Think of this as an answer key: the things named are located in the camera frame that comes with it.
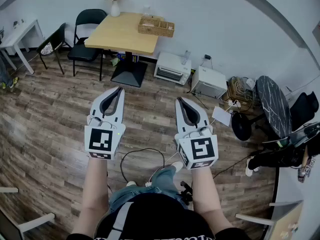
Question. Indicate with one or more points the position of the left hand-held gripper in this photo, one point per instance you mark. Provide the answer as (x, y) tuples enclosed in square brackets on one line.
[(100, 140)]

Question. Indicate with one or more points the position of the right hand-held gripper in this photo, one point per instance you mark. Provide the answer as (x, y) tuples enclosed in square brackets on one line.
[(202, 150)]

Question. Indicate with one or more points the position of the wicker basket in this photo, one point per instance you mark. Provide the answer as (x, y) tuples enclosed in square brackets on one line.
[(150, 30)]

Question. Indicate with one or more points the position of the person's right forearm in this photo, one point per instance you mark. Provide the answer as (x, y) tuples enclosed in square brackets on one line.
[(207, 196)]

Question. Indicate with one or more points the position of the person's left forearm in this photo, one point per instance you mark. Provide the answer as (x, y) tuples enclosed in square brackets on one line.
[(95, 191)]

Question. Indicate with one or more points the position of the white box appliance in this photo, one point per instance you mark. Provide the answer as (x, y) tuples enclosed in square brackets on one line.
[(208, 81)]

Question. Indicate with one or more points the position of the blue printed box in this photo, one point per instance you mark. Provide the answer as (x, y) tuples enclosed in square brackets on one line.
[(122, 56)]

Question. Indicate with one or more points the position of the white paper sheet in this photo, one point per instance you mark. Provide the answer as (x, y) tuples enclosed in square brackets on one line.
[(222, 116)]

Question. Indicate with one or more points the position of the white power strip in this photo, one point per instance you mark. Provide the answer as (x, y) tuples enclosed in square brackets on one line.
[(233, 104)]

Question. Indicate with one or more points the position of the green packet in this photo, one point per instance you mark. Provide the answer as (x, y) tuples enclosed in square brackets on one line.
[(114, 61)]

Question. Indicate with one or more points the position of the person's white shoe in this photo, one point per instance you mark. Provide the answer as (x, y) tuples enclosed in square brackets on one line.
[(177, 166), (131, 183)]

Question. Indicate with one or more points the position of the black round stool base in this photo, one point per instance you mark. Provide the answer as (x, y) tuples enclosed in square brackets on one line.
[(241, 126)]

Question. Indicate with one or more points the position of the white toaster oven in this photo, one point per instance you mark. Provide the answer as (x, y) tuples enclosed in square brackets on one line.
[(172, 66)]

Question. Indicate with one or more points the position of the black folding chair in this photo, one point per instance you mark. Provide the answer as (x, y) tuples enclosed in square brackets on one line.
[(83, 52)]

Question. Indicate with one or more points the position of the clear water bottle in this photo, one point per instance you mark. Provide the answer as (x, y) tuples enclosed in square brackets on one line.
[(185, 57)]

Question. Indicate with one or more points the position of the black power adapter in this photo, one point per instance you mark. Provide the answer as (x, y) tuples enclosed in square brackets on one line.
[(207, 57)]

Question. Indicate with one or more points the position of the person's blue jeans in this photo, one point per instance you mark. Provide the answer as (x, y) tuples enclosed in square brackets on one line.
[(162, 181)]

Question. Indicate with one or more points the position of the black waist-mounted device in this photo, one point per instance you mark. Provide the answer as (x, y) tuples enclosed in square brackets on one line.
[(187, 191)]

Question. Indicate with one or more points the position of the light wooden table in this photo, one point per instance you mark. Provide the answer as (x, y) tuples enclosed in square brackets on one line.
[(120, 34)]

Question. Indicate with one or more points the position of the black marble round table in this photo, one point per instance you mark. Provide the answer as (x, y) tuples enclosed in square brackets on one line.
[(273, 106)]

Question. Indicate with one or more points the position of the black chair with patterned cushion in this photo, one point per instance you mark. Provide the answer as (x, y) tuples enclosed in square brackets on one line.
[(51, 44)]

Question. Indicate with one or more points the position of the crumpled clear plastic packet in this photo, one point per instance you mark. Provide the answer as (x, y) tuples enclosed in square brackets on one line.
[(170, 27)]

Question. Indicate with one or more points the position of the white vase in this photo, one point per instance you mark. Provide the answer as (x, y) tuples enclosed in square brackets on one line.
[(115, 10)]

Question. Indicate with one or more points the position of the person's black shirt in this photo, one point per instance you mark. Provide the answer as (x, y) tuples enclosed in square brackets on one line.
[(160, 216)]

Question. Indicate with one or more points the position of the clear plastic jar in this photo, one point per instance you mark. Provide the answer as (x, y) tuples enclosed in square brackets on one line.
[(146, 11)]

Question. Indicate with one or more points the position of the black office chair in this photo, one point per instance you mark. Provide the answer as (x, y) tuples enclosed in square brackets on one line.
[(303, 109)]

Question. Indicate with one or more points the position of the white desk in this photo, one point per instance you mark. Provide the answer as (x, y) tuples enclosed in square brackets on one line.
[(15, 35)]

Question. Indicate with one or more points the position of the small potted plant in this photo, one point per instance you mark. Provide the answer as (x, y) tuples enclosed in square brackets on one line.
[(15, 24)]

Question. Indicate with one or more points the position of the white wooden bar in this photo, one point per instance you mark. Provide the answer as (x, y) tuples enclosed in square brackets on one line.
[(8, 189)]

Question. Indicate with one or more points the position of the white wooden frame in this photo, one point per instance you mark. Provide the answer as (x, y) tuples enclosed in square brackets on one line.
[(35, 221)]

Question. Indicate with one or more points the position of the white frame with wood panel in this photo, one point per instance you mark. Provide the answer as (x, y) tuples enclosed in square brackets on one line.
[(287, 221)]

